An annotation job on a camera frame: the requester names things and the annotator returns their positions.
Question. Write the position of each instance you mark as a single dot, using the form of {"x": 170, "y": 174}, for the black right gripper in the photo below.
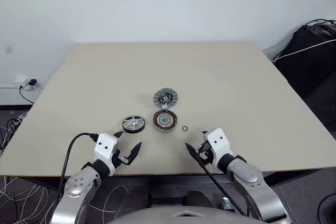
{"x": 207, "y": 155}

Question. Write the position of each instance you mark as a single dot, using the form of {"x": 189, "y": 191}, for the black bag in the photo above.
{"x": 307, "y": 61}

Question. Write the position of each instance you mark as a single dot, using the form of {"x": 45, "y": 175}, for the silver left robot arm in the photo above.
{"x": 78, "y": 184}

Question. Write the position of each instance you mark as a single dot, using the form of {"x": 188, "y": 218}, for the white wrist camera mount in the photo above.
{"x": 219, "y": 140}
{"x": 105, "y": 146}

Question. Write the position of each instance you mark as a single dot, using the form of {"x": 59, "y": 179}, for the silver spoked motor rotor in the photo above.
{"x": 133, "y": 124}

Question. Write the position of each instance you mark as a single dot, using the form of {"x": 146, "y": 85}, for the grey motor end cap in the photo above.
{"x": 165, "y": 98}

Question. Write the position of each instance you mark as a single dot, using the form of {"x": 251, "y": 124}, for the copper wound motor stator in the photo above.
{"x": 165, "y": 121}

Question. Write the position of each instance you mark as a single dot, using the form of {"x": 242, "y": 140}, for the white wall socket strip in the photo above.
{"x": 22, "y": 79}

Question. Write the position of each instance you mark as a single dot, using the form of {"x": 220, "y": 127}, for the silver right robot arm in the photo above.
{"x": 249, "y": 179}

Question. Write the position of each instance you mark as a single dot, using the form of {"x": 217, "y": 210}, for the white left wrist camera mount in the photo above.
{"x": 105, "y": 146}

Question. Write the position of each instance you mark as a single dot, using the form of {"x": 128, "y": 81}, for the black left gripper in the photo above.
{"x": 123, "y": 159}

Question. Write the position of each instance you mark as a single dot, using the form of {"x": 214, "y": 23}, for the black plug adapter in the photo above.
{"x": 32, "y": 82}

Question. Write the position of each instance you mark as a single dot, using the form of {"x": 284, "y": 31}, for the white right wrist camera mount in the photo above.
{"x": 219, "y": 140}

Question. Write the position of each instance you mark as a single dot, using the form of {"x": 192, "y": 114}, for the small metal bracket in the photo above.
{"x": 227, "y": 204}

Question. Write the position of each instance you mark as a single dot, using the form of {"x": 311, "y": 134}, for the beige table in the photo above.
{"x": 168, "y": 77}

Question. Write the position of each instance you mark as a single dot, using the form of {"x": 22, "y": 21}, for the silver robot torso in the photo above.
{"x": 178, "y": 216}

